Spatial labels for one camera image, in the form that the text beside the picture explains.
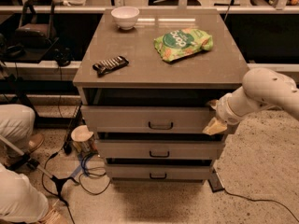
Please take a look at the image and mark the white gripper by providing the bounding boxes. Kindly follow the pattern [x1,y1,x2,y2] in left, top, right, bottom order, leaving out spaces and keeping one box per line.
[203,93,247,135]

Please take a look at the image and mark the grey top drawer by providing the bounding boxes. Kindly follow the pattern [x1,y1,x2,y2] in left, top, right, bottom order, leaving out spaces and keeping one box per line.
[81,105,215,133]

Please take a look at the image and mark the grey drawer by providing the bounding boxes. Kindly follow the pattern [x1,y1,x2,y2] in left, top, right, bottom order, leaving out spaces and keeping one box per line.
[95,140,224,160]
[81,105,215,133]
[105,164,212,180]

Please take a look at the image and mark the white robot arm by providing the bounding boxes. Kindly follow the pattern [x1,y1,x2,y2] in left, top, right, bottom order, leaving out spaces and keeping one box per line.
[203,68,299,135]

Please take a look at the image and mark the grey drawer cabinet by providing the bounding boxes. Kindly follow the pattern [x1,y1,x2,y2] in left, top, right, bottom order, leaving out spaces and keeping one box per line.
[74,7,248,172]

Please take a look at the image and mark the grey middle drawer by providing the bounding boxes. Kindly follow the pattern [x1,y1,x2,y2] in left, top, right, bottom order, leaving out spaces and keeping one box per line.
[95,140,224,160]

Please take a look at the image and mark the grey bottom drawer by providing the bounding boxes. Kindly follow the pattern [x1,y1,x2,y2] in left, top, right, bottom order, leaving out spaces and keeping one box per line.
[105,164,212,180]

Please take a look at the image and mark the black power adapter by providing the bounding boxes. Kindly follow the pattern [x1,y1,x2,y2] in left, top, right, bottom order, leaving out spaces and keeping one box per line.
[208,171,225,192]

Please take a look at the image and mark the green snack bag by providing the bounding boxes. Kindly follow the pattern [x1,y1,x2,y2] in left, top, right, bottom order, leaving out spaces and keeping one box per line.
[153,28,213,63]

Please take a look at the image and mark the dark chocolate bar wrapper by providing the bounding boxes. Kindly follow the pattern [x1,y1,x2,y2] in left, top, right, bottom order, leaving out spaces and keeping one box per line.
[93,56,129,77]

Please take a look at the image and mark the white ceramic bowl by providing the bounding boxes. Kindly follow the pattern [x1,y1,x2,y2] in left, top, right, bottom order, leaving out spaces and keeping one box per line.
[111,7,139,30]

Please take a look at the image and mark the white paper cup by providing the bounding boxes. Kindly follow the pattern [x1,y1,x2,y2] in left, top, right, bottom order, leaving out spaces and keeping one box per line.
[71,125,93,153]

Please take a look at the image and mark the brown shoe upper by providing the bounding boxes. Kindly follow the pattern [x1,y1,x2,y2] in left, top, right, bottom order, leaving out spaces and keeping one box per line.
[4,133,45,168]

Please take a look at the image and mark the brown shoe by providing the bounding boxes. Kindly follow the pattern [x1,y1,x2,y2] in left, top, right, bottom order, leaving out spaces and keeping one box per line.
[4,133,45,168]
[37,206,68,224]

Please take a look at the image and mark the brown shoe lower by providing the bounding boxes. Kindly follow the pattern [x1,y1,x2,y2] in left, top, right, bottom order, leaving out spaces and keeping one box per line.
[37,206,68,224]

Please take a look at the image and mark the grey tripod stick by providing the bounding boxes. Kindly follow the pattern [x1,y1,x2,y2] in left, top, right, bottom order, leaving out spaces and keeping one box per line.
[0,135,78,206]

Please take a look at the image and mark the person leg white trousers upper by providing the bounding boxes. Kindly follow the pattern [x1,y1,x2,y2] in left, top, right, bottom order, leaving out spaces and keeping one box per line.
[0,105,36,152]

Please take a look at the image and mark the person leg white trousers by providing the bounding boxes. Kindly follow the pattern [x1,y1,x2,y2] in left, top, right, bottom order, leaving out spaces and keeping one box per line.
[0,105,36,152]
[0,164,49,223]

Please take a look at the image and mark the person leg white trousers lower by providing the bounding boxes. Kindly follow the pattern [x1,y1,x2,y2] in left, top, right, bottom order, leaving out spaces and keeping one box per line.
[0,164,49,223]

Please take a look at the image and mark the black floor cable right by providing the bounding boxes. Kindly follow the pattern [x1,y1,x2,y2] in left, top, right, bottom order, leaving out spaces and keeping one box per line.
[222,189,299,223]

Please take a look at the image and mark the black coiled floor cable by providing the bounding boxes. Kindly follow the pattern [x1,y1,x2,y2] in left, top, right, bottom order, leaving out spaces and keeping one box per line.
[41,151,112,196]

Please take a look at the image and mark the dark bag with handles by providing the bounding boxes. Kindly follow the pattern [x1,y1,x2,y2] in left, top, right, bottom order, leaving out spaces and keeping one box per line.
[14,0,56,49]

